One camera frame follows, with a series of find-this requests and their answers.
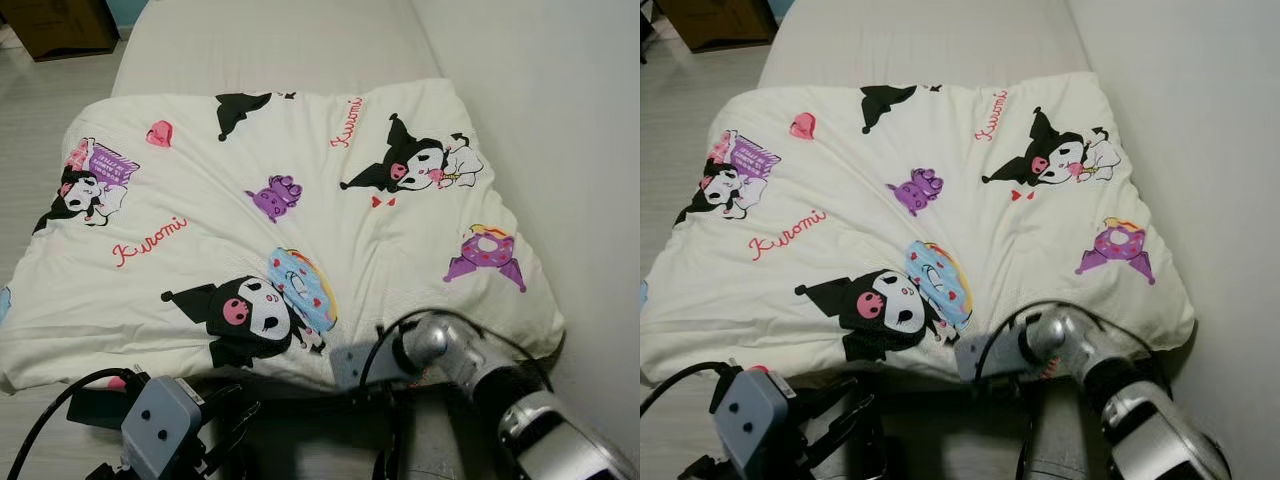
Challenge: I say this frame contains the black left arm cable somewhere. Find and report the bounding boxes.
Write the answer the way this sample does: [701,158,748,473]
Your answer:
[640,360,736,416]
[5,367,136,480]

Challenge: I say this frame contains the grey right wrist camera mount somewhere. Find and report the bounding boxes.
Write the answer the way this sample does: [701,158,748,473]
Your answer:
[330,343,411,391]
[955,335,1031,383]

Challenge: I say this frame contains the cream cartoon print quilt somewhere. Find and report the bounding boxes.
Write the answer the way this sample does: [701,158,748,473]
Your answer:
[640,72,1196,386]
[0,78,566,396]

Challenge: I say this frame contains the beige sheeted mattress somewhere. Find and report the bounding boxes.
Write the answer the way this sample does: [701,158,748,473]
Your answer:
[110,0,441,101]
[758,0,1091,93]

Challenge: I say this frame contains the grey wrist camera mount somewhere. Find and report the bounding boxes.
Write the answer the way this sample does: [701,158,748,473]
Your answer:
[715,368,796,480]
[120,375,206,480]
[955,335,1031,383]
[330,343,411,391]

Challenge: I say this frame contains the large open cardboard box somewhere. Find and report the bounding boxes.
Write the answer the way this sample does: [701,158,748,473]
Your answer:
[0,0,121,61]
[655,0,781,53]

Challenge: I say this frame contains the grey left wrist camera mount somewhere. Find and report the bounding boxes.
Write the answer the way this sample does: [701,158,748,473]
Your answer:
[715,368,796,480]
[120,375,206,480]

